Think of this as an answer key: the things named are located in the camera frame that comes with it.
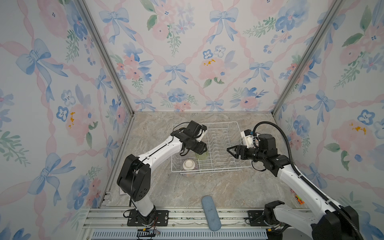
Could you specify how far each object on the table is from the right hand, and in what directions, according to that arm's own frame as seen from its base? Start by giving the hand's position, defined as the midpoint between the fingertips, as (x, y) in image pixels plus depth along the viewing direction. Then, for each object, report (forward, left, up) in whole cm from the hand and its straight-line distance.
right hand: (231, 148), depth 79 cm
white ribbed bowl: (-5, +23, -10) cm, 25 cm away
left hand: (+4, +16, -4) cm, 17 cm away
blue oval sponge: (-29, +11, -16) cm, 34 cm away
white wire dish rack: (+20, +3, -18) cm, 27 cm away
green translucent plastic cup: (+1, +15, -12) cm, 19 cm away
